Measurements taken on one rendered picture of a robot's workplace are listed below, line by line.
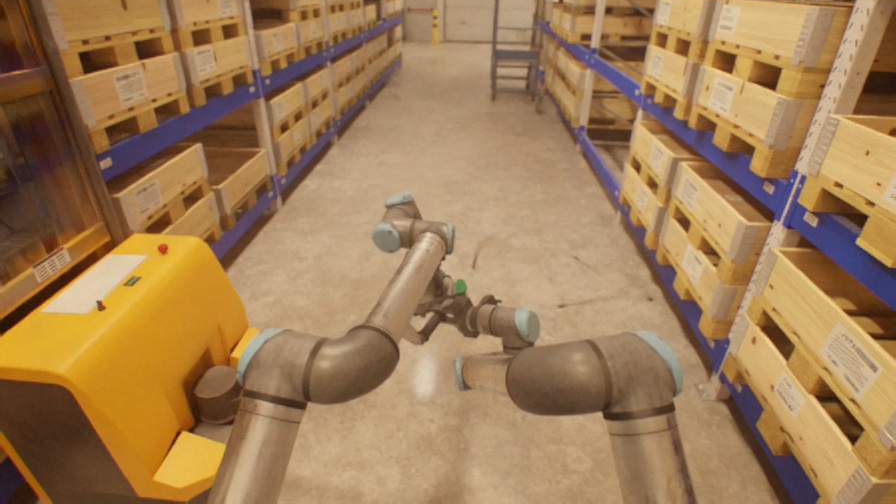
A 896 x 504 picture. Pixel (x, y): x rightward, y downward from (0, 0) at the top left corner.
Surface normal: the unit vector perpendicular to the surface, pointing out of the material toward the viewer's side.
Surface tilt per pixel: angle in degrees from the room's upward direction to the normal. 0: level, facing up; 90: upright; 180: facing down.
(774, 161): 90
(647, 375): 44
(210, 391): 0
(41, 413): 90
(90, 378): 68
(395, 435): 0
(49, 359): 0
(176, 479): 22
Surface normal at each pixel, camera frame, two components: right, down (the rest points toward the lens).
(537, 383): -0.69, -0.15
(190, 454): 0.39, -0.80
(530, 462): 0.02, -0.88
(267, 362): -0.18, -0.42
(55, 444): -0.06, 0.47
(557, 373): -0.52, -0.41
